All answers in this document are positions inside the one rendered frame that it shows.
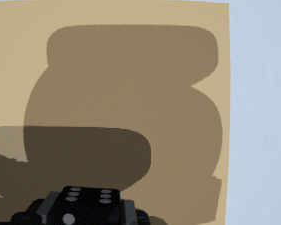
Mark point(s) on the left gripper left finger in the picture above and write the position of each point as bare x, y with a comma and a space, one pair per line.
43, 216

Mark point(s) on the tan square mat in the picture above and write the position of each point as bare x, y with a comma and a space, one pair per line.
133, 95

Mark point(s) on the black die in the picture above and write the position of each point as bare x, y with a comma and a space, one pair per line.
87, 206

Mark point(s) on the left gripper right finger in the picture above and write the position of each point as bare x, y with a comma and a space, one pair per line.
130, 216

